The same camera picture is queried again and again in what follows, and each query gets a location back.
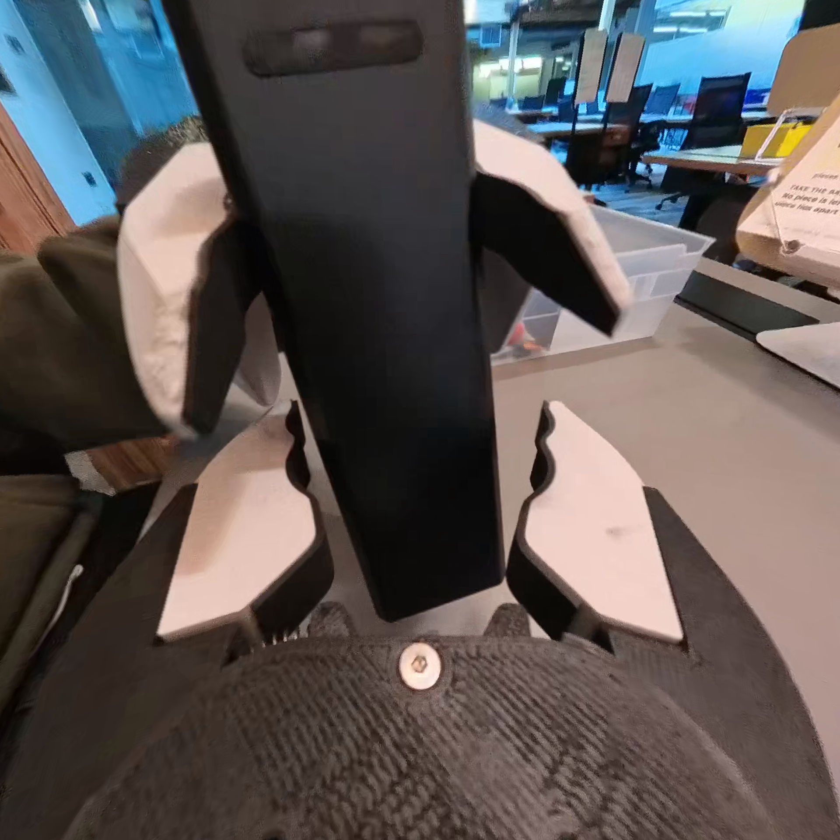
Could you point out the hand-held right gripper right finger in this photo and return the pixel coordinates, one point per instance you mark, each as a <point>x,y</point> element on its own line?
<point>604,544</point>

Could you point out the wooden-top long desk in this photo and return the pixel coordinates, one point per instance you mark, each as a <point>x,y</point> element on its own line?
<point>709,159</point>

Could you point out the grey desk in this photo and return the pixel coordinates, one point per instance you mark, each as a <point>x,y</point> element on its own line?
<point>722,459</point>

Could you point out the black office chair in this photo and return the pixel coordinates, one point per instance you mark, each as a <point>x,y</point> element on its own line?
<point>604,144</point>
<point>712,118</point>

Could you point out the clear plastic bin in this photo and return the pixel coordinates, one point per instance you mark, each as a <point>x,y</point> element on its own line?
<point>643,275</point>

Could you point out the black USB hub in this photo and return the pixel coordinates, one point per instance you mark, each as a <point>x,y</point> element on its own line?
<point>367,328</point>

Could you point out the person's left forearm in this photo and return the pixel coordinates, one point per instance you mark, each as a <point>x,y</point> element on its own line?
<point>65,341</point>

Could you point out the yellow plastic bin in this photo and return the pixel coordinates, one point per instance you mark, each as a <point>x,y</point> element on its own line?
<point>764,141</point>

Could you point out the person's green jacket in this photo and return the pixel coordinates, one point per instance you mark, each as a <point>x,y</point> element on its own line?
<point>33,558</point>

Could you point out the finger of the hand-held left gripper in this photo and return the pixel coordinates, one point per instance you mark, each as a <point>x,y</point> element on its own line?
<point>544,190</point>
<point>164,275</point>

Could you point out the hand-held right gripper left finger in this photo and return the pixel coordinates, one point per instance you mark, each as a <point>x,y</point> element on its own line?
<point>243,538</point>

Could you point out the wooden instruction board with stand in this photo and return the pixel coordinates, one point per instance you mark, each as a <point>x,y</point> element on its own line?
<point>810,65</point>
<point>814,216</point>
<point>627,69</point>
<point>592,65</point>

